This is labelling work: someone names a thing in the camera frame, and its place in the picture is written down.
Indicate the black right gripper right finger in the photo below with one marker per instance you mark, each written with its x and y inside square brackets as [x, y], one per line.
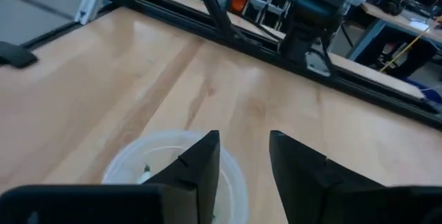
[304, 175]

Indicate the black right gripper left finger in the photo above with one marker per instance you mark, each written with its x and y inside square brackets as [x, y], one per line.
[200, 161]

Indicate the blue plastic bin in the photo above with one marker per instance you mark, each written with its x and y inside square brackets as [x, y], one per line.
[428, 92]

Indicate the white paper strip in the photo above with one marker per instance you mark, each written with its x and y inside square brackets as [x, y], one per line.
[143, 177]

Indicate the clear plastic bowl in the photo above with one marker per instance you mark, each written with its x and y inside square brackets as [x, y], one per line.
[138, 155]

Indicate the wooden work desk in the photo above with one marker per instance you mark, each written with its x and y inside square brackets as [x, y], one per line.
[397, 18]

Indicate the black table edge clip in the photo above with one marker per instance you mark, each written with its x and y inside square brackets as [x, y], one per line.
[15, 55]

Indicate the black metal table frame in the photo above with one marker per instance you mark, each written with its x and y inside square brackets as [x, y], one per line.
[380, 99]

